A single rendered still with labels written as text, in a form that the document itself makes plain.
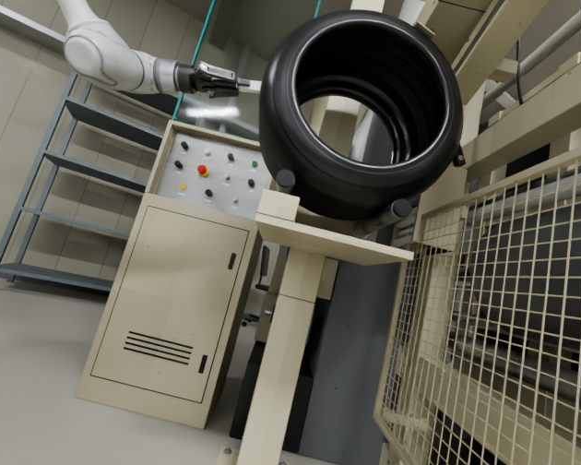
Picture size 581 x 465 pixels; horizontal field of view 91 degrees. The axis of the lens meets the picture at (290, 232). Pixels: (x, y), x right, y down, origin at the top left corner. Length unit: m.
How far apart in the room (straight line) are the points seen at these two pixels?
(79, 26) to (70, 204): 3.13
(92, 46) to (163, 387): 1.19
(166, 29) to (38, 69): 1.49
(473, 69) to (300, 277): 0.89
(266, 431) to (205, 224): 0.83
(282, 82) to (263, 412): 0.97
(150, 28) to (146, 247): 3.57
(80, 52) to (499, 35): 1.09
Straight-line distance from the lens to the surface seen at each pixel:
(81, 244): 3.85
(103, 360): 1.51
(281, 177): 0.67
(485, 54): 1.20
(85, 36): 0.83
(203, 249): 1.33
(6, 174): 4.07
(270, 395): 1.07
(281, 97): 0.75
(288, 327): 1.01
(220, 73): 0.91
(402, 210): 0.71
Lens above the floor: 0.68
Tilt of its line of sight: 9 degrees up
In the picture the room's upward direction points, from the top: 14 degrees clockwise
